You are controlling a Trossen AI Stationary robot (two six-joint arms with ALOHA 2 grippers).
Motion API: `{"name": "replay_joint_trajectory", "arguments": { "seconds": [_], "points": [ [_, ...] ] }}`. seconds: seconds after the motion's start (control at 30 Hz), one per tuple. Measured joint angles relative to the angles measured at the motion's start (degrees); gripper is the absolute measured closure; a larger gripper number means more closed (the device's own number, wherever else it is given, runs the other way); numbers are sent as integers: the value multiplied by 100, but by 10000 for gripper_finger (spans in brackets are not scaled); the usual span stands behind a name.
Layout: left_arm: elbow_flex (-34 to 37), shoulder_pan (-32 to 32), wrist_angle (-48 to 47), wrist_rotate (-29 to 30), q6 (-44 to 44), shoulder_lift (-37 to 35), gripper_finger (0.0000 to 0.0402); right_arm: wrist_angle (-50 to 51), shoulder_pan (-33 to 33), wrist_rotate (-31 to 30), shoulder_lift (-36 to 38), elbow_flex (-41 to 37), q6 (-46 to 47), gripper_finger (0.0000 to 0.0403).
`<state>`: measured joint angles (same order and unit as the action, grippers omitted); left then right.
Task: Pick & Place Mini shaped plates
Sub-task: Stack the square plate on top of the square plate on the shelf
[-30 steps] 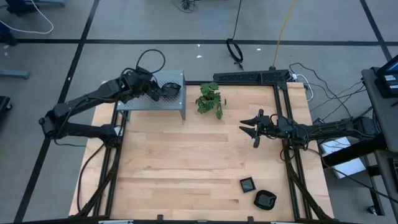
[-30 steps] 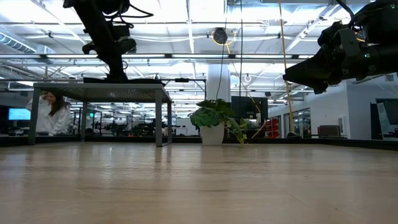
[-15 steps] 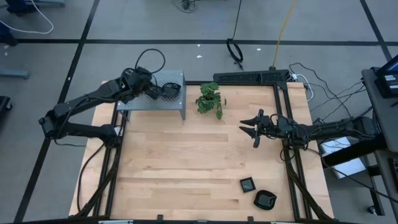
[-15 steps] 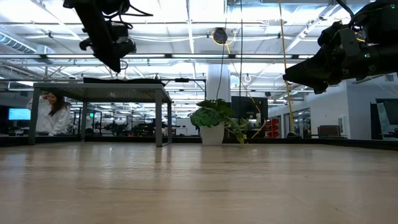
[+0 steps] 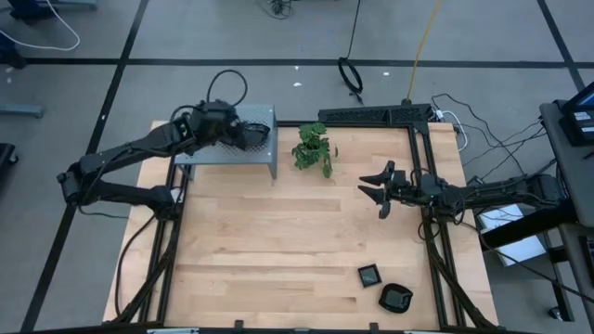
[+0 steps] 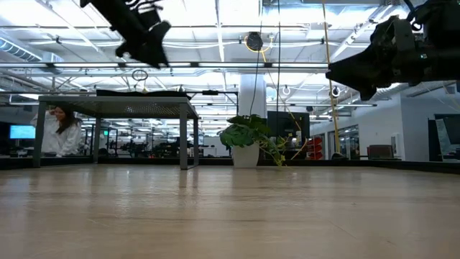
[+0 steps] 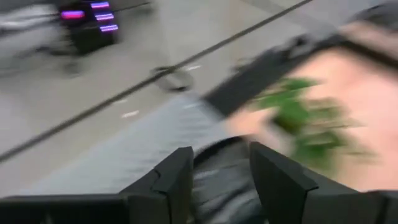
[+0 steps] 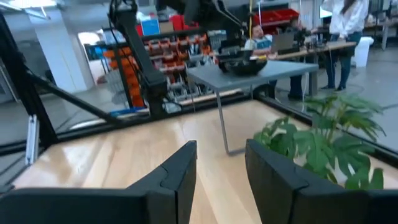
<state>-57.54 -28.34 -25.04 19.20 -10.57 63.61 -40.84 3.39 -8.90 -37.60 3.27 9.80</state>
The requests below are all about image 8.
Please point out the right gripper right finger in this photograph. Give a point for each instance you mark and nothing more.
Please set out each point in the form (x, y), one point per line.
(311, 208)

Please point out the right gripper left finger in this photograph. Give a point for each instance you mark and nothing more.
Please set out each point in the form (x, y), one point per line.
(93, 207)

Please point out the black glossy wavy plate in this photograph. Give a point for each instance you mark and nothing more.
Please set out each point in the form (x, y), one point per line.
(245, 68)

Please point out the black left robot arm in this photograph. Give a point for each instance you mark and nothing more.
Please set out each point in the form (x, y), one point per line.
(146, 68)

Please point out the red storage bins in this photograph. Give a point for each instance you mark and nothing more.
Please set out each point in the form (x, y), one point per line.
(280, 15)
(177, 21)

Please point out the brown cardboard box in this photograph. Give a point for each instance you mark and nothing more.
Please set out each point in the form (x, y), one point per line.
(167, 27)

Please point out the orange parts bin rack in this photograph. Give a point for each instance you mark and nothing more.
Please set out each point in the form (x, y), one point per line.
(183, 53)

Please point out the blue box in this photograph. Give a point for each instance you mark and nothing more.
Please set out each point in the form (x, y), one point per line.
(150, 27)

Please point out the person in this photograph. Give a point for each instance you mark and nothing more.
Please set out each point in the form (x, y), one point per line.
(259, 42)
(345, 18)

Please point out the green potted plant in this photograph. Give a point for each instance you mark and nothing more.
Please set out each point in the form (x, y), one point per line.
(314, 146)

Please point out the grey laptop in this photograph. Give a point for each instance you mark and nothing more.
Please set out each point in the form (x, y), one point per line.
(283, 42)

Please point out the grey perforated metal shelf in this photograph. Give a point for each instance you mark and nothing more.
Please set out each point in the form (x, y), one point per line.
(280, 70)

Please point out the wooden top desk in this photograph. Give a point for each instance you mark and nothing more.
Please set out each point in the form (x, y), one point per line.
(326, 48)

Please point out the white waste bin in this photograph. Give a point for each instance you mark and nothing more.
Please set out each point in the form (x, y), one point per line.
(363, 51)

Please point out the silver frame bracket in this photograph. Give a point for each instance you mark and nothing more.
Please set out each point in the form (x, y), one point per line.
(32, 140)

